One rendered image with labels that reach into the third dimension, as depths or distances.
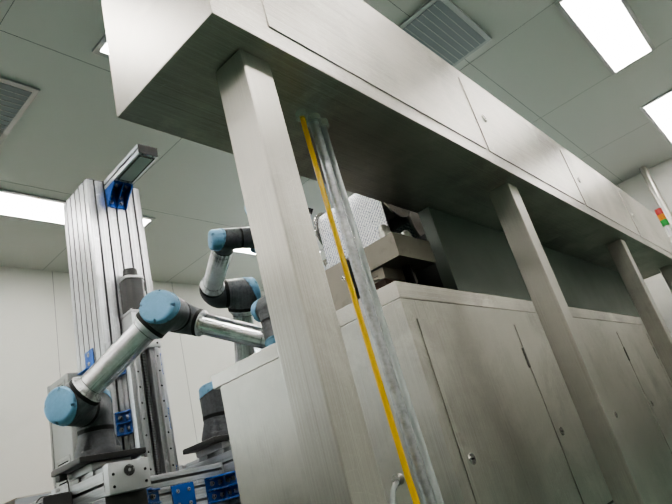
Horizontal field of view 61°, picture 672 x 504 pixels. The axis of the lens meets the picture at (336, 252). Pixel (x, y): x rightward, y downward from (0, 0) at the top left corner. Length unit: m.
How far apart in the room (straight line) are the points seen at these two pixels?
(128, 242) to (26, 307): 2.66
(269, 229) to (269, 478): 0.87
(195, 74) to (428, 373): 0.71
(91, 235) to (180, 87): 1.75
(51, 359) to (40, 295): 0.55
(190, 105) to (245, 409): 0.85
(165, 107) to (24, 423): 4.17
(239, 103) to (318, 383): 0.41
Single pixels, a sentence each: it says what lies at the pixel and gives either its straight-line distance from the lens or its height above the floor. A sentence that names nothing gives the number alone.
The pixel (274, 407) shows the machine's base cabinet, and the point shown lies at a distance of 1.46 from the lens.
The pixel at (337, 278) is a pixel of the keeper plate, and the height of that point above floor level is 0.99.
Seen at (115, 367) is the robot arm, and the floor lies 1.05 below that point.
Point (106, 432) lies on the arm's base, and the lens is 2.14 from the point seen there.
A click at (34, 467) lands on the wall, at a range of 4.94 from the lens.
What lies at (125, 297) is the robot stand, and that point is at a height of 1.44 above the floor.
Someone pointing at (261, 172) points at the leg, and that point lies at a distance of 0.77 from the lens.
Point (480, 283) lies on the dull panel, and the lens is 1.59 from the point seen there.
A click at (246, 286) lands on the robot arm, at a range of 2.32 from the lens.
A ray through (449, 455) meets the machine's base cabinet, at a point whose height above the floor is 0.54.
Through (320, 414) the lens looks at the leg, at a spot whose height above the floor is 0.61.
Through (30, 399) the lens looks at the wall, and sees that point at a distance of 5.03.
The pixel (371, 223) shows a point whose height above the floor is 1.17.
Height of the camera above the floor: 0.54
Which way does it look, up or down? 22 degrees up
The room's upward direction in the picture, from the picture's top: 16 degrees counter-clockwise
